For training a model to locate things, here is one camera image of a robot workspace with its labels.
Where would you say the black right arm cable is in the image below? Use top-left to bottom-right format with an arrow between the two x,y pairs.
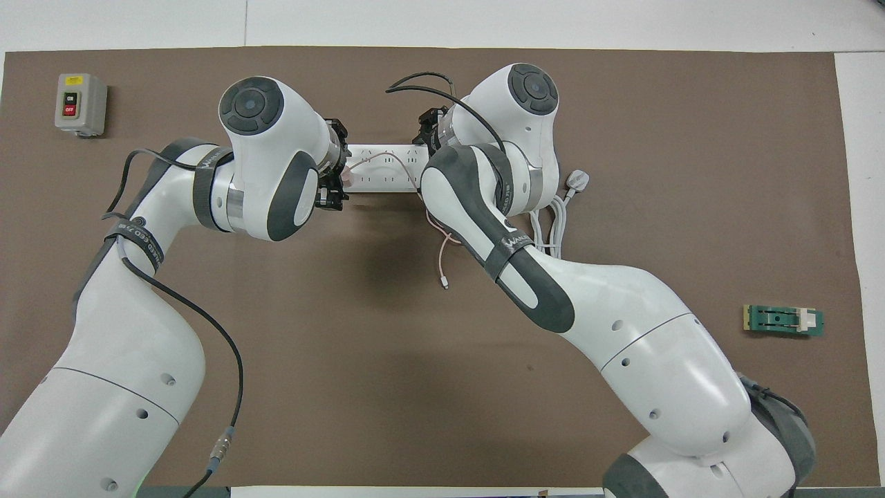
385,71 -> 510,154

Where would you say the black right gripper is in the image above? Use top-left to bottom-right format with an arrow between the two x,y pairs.
413,107 -> 449,199

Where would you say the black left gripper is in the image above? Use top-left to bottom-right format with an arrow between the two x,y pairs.
315,119 -> 351,211

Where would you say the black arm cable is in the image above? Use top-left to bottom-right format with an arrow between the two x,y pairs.
385,71 -> 510,154
102,148 -> 245,498

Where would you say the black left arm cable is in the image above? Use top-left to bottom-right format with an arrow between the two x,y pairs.
102,148 -> 245,498

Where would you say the grey on-off switch box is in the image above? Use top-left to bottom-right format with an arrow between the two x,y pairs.
55,73 -> 109,137

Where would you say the pink charging cable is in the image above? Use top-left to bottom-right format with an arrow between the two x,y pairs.
344,153 -> 463,290

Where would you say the white power strip with cord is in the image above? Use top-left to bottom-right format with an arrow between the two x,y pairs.
344,144 -> 590,260

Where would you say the brown table mat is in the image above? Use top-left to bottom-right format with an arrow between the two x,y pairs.
0,46 -> 861,488

